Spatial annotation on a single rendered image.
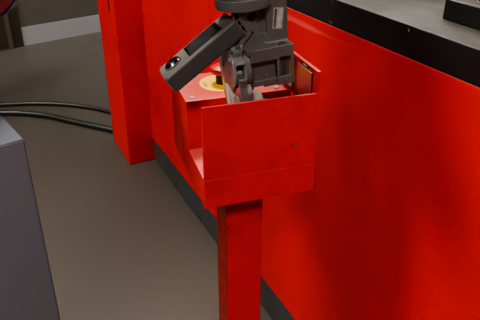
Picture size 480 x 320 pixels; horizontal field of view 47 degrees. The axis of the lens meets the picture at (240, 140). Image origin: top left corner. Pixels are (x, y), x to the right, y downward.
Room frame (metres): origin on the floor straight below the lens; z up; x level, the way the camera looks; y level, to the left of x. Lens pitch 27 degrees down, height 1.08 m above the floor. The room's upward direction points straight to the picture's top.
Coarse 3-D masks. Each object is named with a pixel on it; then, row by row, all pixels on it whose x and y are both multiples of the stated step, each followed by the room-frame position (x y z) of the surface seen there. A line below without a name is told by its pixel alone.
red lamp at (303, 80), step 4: (300, 64) 0.71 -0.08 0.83; (300, 68) 0.71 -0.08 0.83; (304, 68) 0.69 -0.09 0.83; (300, 72) 0.71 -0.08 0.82; (304, 72) 0.69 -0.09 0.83; (308, 72) 0.68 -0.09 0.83; (300, 76) 0.71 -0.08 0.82; (304, 76) 0.69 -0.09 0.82; (308, 76) 0.68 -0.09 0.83; (296, 80) 0.72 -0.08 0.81; (300, 80) 0.71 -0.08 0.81; (304, 80) 0.69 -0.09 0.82; (308, 80) 0.68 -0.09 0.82; (296, 84) 0.72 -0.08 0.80; (300, 84) 0.70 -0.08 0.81; (304, 84) 0.69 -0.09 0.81; (308, 84) 0.68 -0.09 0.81; (296, 88) 0.72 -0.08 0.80; (300, 88) 0.70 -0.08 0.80; (304, 88) 0.69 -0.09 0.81; (308, 88) 0.68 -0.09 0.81; (296, 92) 0.71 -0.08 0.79; (300, 92) 0.70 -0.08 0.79; (304, 92) 0.69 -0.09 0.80; (308, 92) 0.68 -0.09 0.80
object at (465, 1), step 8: (448, 0) 0.78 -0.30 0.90; (456, 0) 0.77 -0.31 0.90; (464, 0) 0.77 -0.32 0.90; (472, 0) 0.77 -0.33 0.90; (448, 8) 0.78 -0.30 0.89; (456, 8) 0.77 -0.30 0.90; (464, 8) 0.75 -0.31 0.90; (472, 8) 0.74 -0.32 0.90; (448, 16) 0.78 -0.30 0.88; (456, 16) 0.76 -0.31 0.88; (464, 16) 0.75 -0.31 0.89; (472, 16) 0.74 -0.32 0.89; (464, 24) 0.75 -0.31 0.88; (472, 24) 0.74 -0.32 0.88
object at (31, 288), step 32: (0, 128) 0.63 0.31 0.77; (0, 160) 0.58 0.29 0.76; (0, 192) 0.57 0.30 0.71; (32, 192) 0.60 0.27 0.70; (0, 224) 0.57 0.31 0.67; (32, 224) 0.59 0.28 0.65; (0, 256) 0.56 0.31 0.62; (32, 256) 0.59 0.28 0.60; (0, 288) 0.56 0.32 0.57; (32, 288) 0.58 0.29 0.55
